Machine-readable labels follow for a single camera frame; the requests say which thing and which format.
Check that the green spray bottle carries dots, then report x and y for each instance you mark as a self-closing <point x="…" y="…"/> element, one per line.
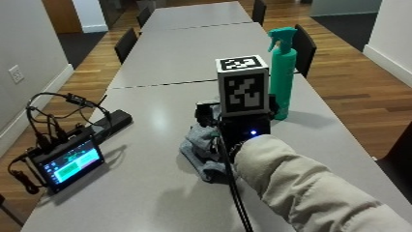
<point x="283" y="80"/>

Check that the grey cloth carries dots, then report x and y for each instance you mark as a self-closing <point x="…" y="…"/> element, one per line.
<point x="198" y="145"/>

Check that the black rectangular box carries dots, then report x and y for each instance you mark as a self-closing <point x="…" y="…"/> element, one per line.
<point x="113" y="121"/>

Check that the white wall outlet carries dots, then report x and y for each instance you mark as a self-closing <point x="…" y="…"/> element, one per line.
<point x="17" y="74"/>

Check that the white cube with black markers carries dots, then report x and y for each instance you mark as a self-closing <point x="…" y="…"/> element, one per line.
<point x="243" y="88"/>

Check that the black chair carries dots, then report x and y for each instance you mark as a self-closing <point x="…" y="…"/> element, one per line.
<point x="397" y="161"/>
<point x="126" y="43"/>
<point x="306" y="51"/>
<point x="145" y="16"/>
<point x="259" y="11"/>

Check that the small black touchscreen device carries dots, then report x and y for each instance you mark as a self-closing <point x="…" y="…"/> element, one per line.
<point x="71" y="166"/>

